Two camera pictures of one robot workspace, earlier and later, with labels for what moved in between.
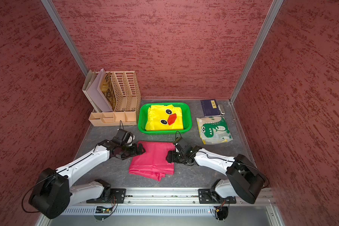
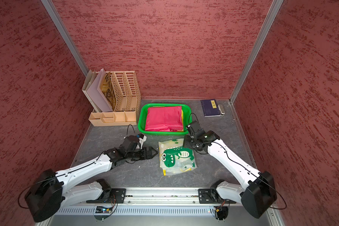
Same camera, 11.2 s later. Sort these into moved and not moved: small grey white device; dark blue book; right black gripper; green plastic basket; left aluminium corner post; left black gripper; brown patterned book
Moved: right black gripper
Not moved: brown patterned book; green plastic basket; left black gripper; dark blue book; small grey white device; left aluminium corner post
